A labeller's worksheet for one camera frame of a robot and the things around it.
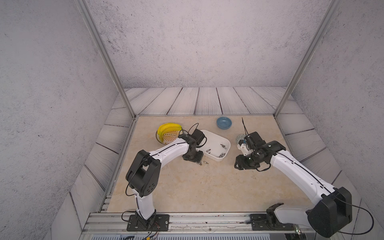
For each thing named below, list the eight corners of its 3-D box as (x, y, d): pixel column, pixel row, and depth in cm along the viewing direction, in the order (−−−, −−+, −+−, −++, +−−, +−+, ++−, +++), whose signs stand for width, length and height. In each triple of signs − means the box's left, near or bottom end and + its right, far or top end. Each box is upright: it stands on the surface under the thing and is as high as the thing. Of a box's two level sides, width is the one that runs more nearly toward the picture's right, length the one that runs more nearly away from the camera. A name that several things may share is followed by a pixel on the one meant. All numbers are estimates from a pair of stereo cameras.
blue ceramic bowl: (217, 129, 114) (218, 126, 111) (216, 120, 120) (216, 116, 117) (231, 129, 114) (232, 126, 111) (230, 120, 120) (230, 116, 117)
